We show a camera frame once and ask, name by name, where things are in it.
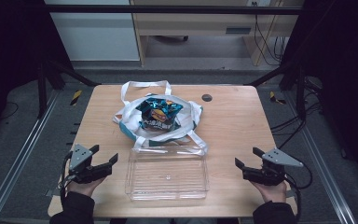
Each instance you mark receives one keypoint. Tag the white and teal tote bag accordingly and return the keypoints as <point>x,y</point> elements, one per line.
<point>127,115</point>

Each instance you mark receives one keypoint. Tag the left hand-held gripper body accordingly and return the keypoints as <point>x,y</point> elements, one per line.
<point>80,155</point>

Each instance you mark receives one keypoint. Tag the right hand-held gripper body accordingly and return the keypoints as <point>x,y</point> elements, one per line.
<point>278,158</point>

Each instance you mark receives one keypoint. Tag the blue chips bag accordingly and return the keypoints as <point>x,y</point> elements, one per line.
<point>160,113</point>

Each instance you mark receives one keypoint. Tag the black metal stand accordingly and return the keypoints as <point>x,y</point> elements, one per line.
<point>42,93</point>
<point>300,93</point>

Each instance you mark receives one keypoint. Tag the black horizontal frame bar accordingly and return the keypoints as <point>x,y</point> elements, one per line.
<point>167,9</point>

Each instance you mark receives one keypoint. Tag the aluminium floor rail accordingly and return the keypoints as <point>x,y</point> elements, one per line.
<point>323,174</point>
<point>18,158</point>

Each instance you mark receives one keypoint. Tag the clear plastic tray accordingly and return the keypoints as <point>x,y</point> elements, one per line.
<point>167,185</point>

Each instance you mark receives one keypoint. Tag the black table grommet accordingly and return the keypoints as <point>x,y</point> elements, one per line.
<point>207,98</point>

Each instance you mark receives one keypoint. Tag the person's left hand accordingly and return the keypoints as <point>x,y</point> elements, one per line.
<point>85,188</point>

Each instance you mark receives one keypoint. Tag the light wooden desk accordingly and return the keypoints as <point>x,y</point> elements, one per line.
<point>199,23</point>

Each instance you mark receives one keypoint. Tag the black curtain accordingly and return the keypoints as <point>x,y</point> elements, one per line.
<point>348,62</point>
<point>6,46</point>

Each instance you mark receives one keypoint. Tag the white cabinet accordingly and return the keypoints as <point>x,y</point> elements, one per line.
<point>96,37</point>

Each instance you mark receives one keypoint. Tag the yellow and black floor tape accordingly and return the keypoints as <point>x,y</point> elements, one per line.
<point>273,97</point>
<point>76,97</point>

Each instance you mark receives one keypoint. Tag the person's right hand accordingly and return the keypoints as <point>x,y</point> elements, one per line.
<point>275,193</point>

